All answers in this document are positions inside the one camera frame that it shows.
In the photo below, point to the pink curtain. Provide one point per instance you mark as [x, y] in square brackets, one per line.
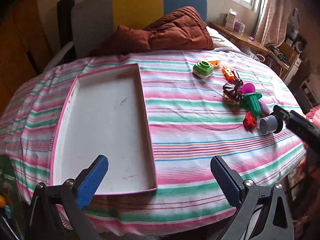
[272, 24]

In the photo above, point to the striped bed cover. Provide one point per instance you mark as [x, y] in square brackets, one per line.
[189, 124]

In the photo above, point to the white carton box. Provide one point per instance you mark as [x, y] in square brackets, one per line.
[230, 19]

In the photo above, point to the green plastic holder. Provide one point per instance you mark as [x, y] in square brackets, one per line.
[252, 100]

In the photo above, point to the wooden side table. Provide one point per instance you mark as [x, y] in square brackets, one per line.
[241, 39]

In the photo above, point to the red toy block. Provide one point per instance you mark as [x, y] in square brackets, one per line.
[250, 121]

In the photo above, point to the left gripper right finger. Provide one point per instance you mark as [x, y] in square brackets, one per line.
[229, 181]

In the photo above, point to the red cylindrical toy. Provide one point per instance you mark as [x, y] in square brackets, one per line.
[237, 80]

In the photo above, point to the green plug-in device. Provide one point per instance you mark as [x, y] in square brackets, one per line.
[203, 69]

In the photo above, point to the dark brown flower ornament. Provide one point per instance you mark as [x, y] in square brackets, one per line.
[232, 93]

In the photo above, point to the rust brown quilted blanket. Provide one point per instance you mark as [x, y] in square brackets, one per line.
[182, 29]

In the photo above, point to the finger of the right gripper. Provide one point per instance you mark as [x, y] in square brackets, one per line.
[281, 114]

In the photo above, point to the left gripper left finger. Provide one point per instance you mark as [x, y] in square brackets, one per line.
[88, 181]

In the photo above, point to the magenta plastic cone toy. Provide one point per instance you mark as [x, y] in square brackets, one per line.
[247, 88]

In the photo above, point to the pink rimmed white tray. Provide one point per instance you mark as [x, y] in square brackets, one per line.
[105, 114]

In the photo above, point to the purple small box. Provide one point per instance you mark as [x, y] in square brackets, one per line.
[239, 27]

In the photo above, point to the purple egg-shaped case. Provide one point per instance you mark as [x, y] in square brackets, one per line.
[264, 108]

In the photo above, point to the grey yellow blue headboard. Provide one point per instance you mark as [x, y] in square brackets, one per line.
[94, 21]

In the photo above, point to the orange linked cubes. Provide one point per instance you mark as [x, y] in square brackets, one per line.
[228, 74]

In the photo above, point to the yellow orange plastic tool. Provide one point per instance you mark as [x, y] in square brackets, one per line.
[215, 63]

